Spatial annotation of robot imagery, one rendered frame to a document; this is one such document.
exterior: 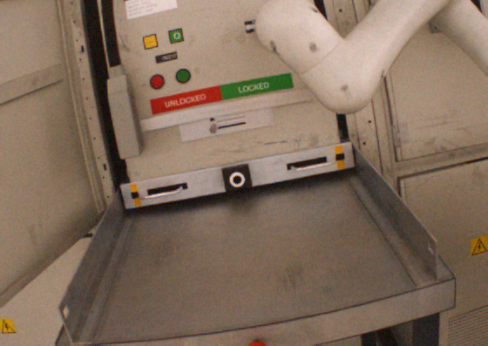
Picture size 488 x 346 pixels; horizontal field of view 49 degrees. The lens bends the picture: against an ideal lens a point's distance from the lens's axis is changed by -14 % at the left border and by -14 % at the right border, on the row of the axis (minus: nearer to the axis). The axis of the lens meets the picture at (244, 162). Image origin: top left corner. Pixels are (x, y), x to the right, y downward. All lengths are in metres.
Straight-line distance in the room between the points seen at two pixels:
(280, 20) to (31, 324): 1.15
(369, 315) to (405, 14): 0.52
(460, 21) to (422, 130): 0.36
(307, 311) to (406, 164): 0.75
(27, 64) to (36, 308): 0.71
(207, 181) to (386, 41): 0.59
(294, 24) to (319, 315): 0.43
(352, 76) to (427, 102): 0.56
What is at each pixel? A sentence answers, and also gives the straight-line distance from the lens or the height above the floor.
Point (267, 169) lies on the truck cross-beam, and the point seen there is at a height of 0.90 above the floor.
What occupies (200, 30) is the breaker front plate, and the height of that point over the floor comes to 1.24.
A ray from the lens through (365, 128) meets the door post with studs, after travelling 1.48.
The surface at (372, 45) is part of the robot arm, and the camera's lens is 1.00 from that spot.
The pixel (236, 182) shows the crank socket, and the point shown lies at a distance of 1.38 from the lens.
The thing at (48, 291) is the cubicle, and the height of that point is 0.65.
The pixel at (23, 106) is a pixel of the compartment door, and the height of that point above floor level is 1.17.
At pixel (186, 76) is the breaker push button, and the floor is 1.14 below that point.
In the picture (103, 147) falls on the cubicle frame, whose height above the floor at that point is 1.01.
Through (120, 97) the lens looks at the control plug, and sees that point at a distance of 1.28.
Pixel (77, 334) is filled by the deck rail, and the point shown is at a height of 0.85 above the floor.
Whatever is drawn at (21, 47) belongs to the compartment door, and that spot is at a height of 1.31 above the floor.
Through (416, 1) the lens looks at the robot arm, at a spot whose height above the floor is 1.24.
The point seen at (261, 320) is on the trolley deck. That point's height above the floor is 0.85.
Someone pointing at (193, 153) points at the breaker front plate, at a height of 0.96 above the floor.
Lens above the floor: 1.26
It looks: 14 degrees down
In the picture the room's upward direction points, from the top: 11 degrees counter-clockwise
